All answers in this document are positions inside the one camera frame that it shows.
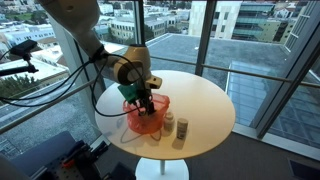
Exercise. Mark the orange plastic bowl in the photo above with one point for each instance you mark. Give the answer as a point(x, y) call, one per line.
point(146, 125)

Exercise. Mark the dark floor outlet plate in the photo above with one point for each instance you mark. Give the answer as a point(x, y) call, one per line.
point(305, 170)

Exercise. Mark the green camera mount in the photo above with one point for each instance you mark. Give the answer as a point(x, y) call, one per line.
point(128, 92)

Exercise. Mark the white cylindrical bottle with label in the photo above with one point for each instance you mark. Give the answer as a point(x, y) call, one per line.
point(182, 129)

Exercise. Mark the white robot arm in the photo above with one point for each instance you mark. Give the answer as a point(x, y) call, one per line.
point(76, 16)

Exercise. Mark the white round table base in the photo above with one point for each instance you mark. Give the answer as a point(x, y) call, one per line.
point(173, 170)

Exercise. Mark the black equipment with orange part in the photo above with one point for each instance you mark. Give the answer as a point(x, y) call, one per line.
point(78, 160)

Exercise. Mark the white bottle with white cap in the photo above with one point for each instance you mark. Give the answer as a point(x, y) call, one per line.
point(169, 122)

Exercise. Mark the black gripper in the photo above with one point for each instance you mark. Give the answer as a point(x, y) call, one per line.
point(144, 96)

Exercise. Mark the black camera on stand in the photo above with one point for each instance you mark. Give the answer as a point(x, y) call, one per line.
point(21, 50)

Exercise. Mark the blue grey padded cart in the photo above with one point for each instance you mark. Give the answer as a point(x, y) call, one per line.
point(43, 153)

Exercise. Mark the metal window railing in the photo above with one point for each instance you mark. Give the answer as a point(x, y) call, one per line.
point(260, 76)
point(43, 107)

